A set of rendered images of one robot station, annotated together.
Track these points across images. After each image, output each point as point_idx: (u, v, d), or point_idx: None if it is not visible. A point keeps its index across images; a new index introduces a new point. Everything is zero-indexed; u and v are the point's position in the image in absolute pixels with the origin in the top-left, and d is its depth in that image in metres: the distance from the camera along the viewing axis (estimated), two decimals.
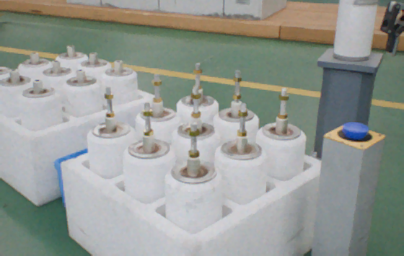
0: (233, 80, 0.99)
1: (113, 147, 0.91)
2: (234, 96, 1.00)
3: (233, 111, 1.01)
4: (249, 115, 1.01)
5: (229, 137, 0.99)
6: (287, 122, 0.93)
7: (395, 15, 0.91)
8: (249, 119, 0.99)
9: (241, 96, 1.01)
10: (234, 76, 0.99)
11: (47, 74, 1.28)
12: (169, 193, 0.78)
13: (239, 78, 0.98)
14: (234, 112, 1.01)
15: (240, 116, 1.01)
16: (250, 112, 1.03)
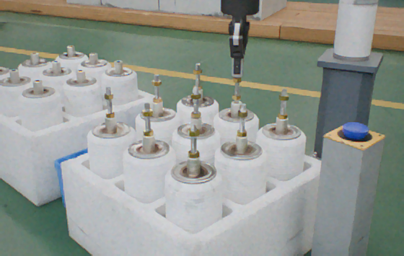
0: (239, 81, 0.98)
1: (113, 147, 0.91)
2: (240, 96, 1.00)
3: (233, 112, 1.01)
4: (249, 115, 1.01)
5: (229, 137, 0.99)
6: (287, 122, 0.93)
7: (242, 43, 0.91)
8: (249, 119, 0.99)
9: (233, 96, 1.01)
10: (238, 78, 0.98)
11: (47, 74, 1.28)
12: (169, 193, 0.78)
13: (239, 76, 1.00)
14: (234, 112, 1.01)
15: None
16: (250, 112, 1.03)
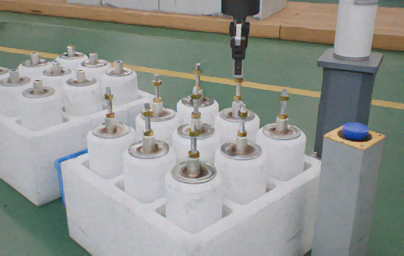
0: (240, 79, 1.00)
1: (113, 147, 0.91)
2: None
3: (234, 111, 1.01)
4: (249, 115, 1.01)
5: (228, 136, 0.99)
6: (287, 122, 0.93)
7: (244, 44, 0.91)
8: (249, 119, 0.99)
9: (236, 99, 1.00)
10: (241, 77, 0.99)
11: (47, 74, 1.28)
12: (169, 193, 0.78)
13: (234, 78, 0.99)
14: (235, 112, 1.01)
15: None
16: (252, 112, 1.03)
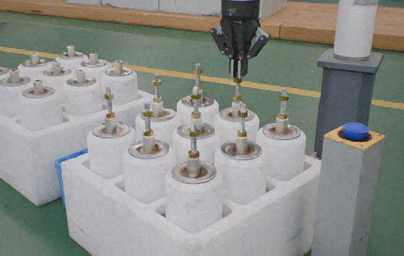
0: (234, 81, 0.99)
1: (113, 147, 0.91)
2: (233, 97, 1.00)
3: (233, 111, 1.01)
4: (249, 115, 1.01)
5: (226, 136, 1.00)
6: (287, 122, 0.93)
7: (216, 37, 0.97)
8: (247, 119, 0.99)
9: (242, 98, 1.01)
10: (235, 78, 0.99)
11: (47, 74, 1.28)
12: (169, 193, 0.78)
13: (239, 79, 0.98)
14: (234, 112, 1.01)
15: None
16: (251, 112, 1.03)
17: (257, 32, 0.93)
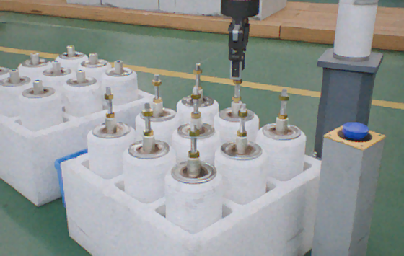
0: (240, 81, 1.00)
1: (113, 147, 0.91)
2: None
3: (231, 109, 1.02)
4: (240, 118, 1.00)
5: None
6: (287, 122, 0.93)
7: (242, 41, 0.90)
8: (230, 120, 0.99)
9: (234, 99, 1.00)
10: (240, 78, 0.99)
11: (47, 74, 1.28)
12: (169, 193, 0.78)
13: (234, 78, 1.00)
14: (231, 110, 1.02)
15: (236, 117, 1.01)
16: (248, 118, 1.00)
17: None
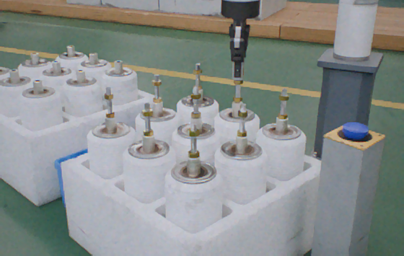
0: (234, 81, 1.00)
1: (113, 147, 0.91)
2: (234, 98, 1.01)
3: None
4: (226, 111, 1.03)
5: None
6: (287, 122, 0.93)
7: (243, 46, 0.91)
8: (231, 107, 1.05)
9: (242, 99, 1.00)
10: None
11: (47, 74, 1.28)
12: (169, 193, 0.78)
13: (238, 81, 0.98)
14: (240, 109, 1.02)
15: (234, 113, 1.03)
16: (221, 113, 1.02)
17: None
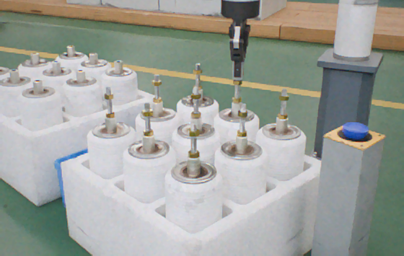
0: (236, 84, 0.98)
1: (113, 147, 0.91)
2: (239, 99, 1.00)
3: None
4: (226, 111, 1.03)
5: None
6: (287, 122, 0.93)
7: (242, 47, 0.92)
8: (231, 107, 1.05)
9: (236, 98, 1.01)
10: (236, 81, 0.98)
11: (47, 74, 1.28)
12: (169, 193, 0.78)
13: (241, 79, 0.99)
14: (240, 109, 1.02)
15: (233, 114, 1.03)
16: (221, 113, 1.02)
17: None
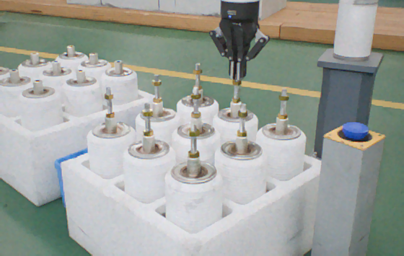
0: (240, 83, 0.99)
1: (113, 147, 0.91)
2: (238, 98, 1.01)
3: (240, 109, 1.02)
4: (226, 110, 1.04)
5: None
6: (287, 122, 0.93)
7: (216, 40, 0.97)
8: None
9: (232, 101, 1.00)
10: (239, 81, 0.99)
11: (47, 74, 1.28)
12: (169, 193, 0.78)
13: (234, 79, 1.00)
14: (239, 109, 1.02)
15: (233, 113, 1.03)
16: (220, 112, 1.03)
17: (256, 34, 0.93)
